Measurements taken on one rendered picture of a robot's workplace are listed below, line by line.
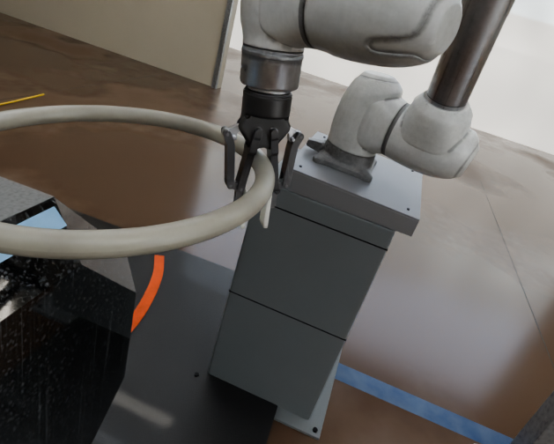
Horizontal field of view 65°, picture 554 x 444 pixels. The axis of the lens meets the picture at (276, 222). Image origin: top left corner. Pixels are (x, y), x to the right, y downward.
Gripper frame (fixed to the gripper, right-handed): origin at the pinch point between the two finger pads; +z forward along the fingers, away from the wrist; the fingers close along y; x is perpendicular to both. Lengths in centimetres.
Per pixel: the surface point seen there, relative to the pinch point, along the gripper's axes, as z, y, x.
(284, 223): 24.8, -21.4, -37.1
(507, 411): 110, -128, -19
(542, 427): 77, -101, 8
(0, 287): 8.5, 38.0, 6.6
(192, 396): 91, 2, -36
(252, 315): 60, -16, -39
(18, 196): 1.9, 37.7, -9.1
